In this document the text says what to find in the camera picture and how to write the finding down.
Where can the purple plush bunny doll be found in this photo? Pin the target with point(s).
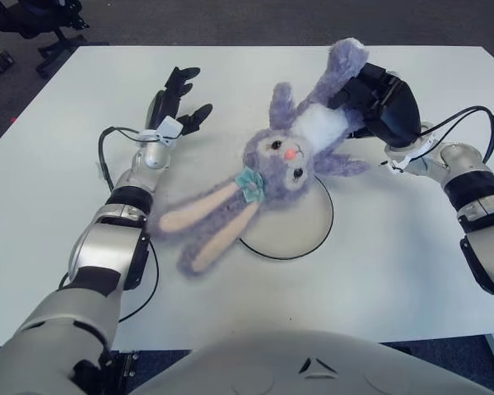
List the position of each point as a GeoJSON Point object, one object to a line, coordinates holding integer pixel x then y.
{"type": "Point", "coordinates": [271, 164]}

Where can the black office chair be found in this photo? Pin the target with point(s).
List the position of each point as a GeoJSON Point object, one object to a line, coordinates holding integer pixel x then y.
{"type": "Point", "coordinates": [20, 22]}

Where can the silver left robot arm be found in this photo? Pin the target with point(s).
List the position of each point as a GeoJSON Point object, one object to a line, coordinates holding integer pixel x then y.
{"type": "Point", "coordinates": [103, 247]}

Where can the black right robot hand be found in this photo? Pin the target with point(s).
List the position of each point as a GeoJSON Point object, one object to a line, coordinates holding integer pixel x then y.
{"type": "Point", "coordinates": [395, 111]}

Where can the white plate black rim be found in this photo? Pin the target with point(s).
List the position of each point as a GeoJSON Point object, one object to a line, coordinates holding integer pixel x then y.
{"type": "Point", "coordinates": [296, 230]}

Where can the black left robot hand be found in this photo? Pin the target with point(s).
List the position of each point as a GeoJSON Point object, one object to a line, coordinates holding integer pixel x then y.
{"type": "Point", "coordinates": [169, 100]}

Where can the black metal bracket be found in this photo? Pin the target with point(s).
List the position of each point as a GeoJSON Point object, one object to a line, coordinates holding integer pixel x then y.
{"type": "Point", "coordinates": [125, 364]}

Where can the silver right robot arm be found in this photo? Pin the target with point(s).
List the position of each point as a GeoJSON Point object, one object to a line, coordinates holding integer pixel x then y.
{"type": "Point", "coordinates": [461, 164]}

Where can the silver robot torso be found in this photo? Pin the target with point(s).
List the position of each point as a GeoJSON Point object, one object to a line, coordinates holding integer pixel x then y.
{"type": "Point", "coordinates": [271, 362]}

